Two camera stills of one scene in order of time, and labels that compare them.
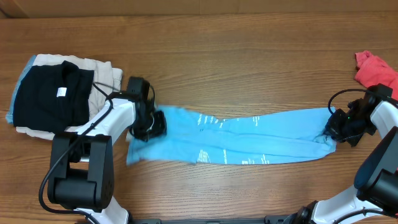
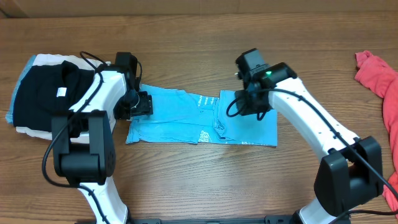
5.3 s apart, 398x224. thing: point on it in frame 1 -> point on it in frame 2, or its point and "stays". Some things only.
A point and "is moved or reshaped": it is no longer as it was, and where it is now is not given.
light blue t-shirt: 194,137 is moved or reshaped
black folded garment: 53,98 stays
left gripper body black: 150,126 -> 135,104
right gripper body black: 351,127 -> 248,104
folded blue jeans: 10,114 stays
